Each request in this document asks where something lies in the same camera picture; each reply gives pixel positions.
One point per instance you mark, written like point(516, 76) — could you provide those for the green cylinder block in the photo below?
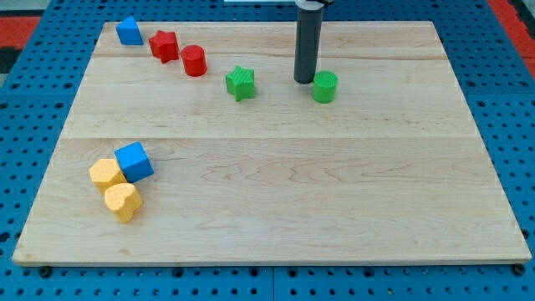
point(325, 84)

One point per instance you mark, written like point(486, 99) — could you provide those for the green star block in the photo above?
point(240, 83)

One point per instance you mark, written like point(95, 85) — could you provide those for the red star block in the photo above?
point(164, 46)

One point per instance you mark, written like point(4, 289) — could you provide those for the light wooden board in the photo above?
point(392, 172)

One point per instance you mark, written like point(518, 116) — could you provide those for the red cylinder block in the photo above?
point(194, 60)

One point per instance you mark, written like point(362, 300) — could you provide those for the blue cube block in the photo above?
point(134, 162)

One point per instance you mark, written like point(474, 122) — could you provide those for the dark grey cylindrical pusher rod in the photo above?
point(308, 31)

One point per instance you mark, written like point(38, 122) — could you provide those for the yellow heart block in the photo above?
point(123, 200)

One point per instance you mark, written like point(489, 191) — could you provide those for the yellow hexagon block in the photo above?
point(105, 173)

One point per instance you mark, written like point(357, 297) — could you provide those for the blue triangular prism block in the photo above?
point(129, 32)

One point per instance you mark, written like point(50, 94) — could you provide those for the blue perforated mat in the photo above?
point(40, 88)

